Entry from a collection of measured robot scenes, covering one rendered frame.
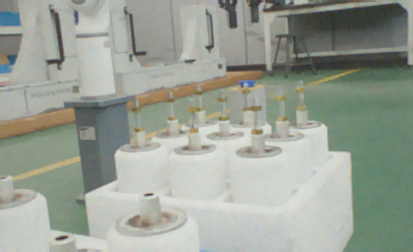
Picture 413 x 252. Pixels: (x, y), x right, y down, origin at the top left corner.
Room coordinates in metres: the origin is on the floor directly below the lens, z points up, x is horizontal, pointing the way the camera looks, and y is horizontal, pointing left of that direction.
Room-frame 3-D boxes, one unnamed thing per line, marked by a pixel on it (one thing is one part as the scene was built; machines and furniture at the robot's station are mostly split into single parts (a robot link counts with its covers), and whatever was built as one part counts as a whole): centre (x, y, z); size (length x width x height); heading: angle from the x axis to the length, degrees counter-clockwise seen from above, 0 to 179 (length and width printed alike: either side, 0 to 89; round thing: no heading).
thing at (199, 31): (4.37, 0.41, 0.45); 1.51 x 0.57 x 0.74; 147
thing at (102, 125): (1.39, 0.30, 0.15); 0.15 x 0.15 x 0.30; 57
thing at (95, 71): (1.39, 0.30, 0.39); 0.09 x 0.09 x 0.17; 57
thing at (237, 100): (1.22, -0.11, 0.16); 0.07 x 0.07 x 0.31; 61
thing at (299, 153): (0.87, -0.14, 0.16); 0.10 x 0.10 x 0.18
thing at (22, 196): (0.61, 0.27, 0.25); 0.08 x 0.08 x 0.01
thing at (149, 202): (0.49, 0.07, 0.26); 0.02 x 0.02 x 0.03
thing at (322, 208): (0.93, -0.03, 0.09); 0.39 x 0.39 x 0.18; 61
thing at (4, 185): (0.61, 0.27, 0.26); 0.02 x 0.02 x 0.03
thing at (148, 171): (0.88, 0.13, 0.16); 0.10 x 0.10 x 0.18
